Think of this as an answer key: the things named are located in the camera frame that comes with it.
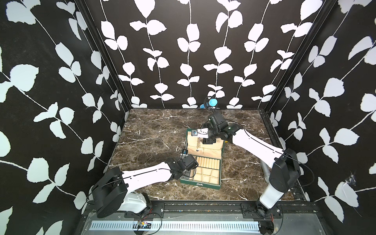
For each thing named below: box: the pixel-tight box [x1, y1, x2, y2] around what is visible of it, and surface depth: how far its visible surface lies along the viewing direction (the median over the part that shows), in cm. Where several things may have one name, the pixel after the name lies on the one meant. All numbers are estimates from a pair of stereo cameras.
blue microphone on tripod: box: [199, 97, 218, 114], surface depth 92 cm
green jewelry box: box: [180, 129, 225, 190], surface depth 87 cm
